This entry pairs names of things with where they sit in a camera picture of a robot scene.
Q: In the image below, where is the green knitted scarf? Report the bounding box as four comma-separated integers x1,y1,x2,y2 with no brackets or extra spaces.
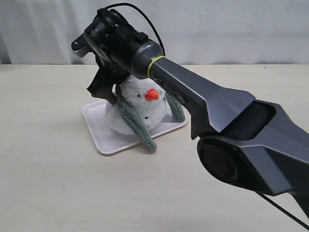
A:
115,85,185,153

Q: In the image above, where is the white rectangular plastic tray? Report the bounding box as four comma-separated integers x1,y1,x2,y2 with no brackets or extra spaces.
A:
82,100,188,156

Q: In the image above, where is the white backdrop curtain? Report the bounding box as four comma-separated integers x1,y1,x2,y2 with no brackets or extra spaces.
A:
0,0,309,64

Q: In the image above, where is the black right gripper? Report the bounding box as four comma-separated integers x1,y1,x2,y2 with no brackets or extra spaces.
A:
87,55,130,103

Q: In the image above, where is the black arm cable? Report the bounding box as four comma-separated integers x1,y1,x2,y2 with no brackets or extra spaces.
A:
106,2,166,58

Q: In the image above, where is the white plush snowman toy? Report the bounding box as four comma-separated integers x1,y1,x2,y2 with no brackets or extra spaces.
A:
105,75,167,135

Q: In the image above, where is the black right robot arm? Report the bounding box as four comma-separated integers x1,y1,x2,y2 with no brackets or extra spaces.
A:
83,6,309,214

